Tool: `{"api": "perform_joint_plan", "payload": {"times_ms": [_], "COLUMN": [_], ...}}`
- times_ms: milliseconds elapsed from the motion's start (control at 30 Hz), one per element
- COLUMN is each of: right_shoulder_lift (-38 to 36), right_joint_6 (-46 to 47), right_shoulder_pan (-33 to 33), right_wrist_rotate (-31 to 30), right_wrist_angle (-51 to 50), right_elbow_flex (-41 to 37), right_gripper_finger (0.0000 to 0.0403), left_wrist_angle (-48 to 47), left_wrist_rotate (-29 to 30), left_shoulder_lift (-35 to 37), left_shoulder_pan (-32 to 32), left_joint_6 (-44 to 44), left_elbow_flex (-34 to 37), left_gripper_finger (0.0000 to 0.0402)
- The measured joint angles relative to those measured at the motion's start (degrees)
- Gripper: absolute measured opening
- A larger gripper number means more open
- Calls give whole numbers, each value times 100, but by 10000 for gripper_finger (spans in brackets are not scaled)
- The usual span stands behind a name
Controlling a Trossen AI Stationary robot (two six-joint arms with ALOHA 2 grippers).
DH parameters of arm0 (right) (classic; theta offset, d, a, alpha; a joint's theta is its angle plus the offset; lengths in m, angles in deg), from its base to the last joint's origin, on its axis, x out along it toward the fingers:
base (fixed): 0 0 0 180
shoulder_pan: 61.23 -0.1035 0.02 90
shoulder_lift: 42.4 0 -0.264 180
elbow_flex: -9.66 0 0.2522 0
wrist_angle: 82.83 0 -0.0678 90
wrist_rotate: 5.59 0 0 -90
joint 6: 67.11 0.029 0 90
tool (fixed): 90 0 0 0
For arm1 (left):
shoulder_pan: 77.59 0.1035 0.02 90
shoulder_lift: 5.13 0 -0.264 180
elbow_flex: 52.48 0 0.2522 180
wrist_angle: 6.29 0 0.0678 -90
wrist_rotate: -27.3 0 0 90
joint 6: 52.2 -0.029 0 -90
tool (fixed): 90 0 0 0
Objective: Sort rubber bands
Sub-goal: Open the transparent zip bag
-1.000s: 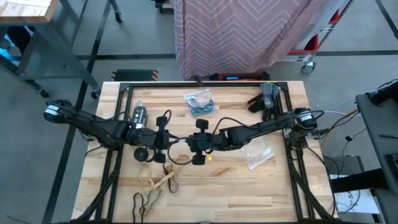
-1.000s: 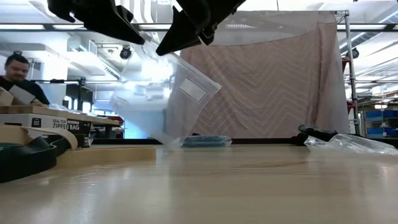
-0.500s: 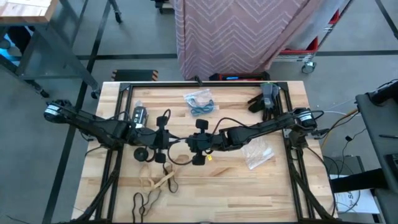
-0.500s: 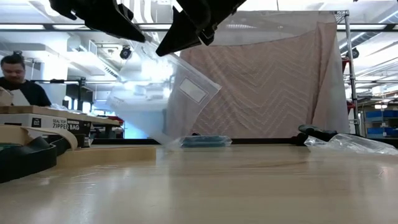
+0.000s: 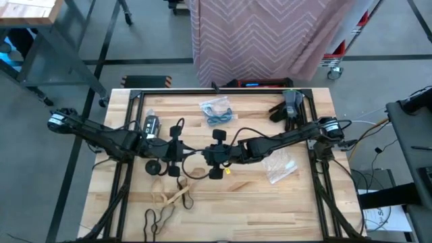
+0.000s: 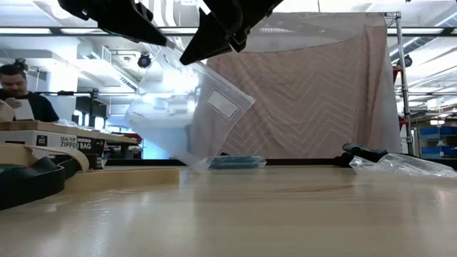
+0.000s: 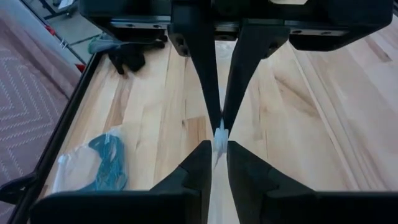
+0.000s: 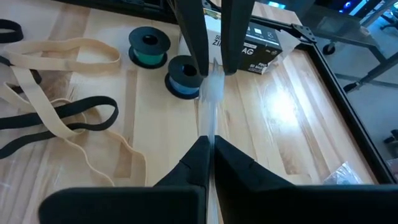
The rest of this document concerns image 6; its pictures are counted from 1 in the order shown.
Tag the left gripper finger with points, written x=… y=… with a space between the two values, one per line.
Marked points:
x=125 y=18

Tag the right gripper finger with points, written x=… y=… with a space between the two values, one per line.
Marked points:
x=207 y=43

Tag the clear zipper bag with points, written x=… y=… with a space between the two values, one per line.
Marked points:
x=178 y=118
x=258 y=161

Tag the black white zipper bag box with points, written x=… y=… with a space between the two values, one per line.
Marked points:
x=53 y=141

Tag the thick black rubber band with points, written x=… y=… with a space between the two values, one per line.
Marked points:
x=28 y=187

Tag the black overhead rig bar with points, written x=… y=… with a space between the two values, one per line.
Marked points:
x=53 y=31

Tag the person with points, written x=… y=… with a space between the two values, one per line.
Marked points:
x=39 y=107

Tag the person's hand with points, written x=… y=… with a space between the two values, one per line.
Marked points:
x=12 y=103

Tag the white paper sheet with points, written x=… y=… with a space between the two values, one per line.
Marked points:
x=24 y=110

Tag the black work glove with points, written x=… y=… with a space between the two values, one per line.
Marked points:
x=342 y=161

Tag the grey-backed work glove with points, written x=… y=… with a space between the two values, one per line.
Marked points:
x=360 y=148

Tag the grey storage shelf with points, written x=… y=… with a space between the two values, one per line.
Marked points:
x=416 y=142

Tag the crumpled clear plastic bag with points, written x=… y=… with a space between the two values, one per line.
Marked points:
x=410 y=165

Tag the blue storage bin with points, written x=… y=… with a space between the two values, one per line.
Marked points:
x=437 y=132
x=437 y=151

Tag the black background rig frame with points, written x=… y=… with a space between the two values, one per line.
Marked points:
x=64 y=93

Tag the black aluminium table frame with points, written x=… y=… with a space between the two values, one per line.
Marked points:
x=303 y=162

